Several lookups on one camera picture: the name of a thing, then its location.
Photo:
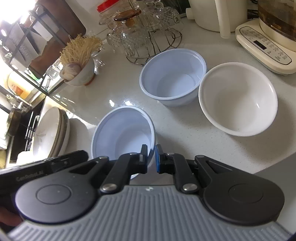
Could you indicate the white electric cooking pot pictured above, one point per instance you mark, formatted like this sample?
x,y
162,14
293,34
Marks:
x,y
208,16

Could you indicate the bundle of dried noodles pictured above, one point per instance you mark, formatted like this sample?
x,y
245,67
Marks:
x,y
78,49

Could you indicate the plain white plate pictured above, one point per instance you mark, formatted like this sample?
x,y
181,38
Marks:
x,y
67,136

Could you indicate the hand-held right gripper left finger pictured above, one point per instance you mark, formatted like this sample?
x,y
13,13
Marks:
x,y
143,160

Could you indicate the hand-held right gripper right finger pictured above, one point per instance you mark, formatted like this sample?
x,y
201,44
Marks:
x,y
158,160

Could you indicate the blue plastic bowl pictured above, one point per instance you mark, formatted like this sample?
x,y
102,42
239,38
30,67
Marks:
x,y
173,76
124,129

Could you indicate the dark wooden cutting board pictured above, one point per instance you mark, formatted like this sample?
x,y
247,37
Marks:
x,y
69,25

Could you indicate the leaf pattern plate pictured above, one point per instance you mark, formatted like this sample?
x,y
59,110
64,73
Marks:
x,y
62,134

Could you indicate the garlic bulb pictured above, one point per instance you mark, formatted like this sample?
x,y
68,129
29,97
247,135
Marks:
x,y
70,70

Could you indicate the white ceramic bowl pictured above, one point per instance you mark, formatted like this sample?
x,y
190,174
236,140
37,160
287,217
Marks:
x,y
238,99

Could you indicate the black metal knife rack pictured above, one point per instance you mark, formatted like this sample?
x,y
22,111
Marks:
x,y
27,44

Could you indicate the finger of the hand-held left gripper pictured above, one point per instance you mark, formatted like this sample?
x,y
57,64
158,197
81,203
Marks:
x,y
69,158

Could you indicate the yellow detergent bottle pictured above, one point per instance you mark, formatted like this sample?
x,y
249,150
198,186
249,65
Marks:
x,y
19,88

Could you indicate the white plate with flower print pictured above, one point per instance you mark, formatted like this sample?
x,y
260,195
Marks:
x,y
47,134

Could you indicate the drinking glass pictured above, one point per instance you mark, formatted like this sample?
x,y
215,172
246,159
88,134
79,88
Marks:
x,y
98,62
52,74

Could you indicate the cream kettle base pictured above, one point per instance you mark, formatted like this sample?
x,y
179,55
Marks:
x,y
266,48

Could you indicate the stainless steel bowl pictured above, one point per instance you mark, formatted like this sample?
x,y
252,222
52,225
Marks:
x,y
13,122

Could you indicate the white bowl with brown foot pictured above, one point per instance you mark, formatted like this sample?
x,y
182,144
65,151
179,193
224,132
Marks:
x,y
83,74

